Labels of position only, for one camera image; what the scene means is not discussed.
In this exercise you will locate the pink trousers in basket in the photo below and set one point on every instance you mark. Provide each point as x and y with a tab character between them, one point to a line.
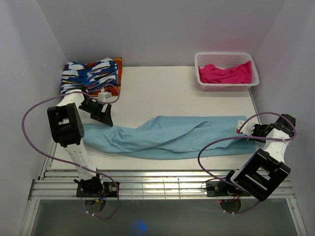
241	74

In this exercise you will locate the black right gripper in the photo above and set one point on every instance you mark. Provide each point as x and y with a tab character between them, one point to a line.
255	127

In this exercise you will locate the orange folded trousers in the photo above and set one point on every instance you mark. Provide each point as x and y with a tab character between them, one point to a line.
112	81

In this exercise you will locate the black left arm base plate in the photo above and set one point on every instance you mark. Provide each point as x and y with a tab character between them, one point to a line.
110	191

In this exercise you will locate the light blue trousers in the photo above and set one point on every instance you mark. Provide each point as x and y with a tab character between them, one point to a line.
170	138

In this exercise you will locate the blue white patterned folded trousers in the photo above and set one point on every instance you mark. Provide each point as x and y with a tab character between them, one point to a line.
87	75

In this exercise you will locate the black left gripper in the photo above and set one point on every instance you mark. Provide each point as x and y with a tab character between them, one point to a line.
104	117

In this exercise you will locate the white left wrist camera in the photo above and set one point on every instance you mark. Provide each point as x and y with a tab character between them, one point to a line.
103	96

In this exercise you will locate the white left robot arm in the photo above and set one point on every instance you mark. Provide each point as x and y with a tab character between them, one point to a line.
67	130

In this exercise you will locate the aluminium table edge rail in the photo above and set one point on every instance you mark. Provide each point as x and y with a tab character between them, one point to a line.
134	185

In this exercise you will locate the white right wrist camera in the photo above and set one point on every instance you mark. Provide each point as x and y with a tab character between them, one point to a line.
245	128

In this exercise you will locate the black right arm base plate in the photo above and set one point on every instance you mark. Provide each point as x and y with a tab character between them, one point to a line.
221	189

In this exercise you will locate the white plastic basket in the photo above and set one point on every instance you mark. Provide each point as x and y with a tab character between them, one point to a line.
224	60

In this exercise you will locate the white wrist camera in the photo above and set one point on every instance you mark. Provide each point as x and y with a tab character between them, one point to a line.
245	128
103	96

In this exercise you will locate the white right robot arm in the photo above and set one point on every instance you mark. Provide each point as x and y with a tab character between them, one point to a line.
265	170

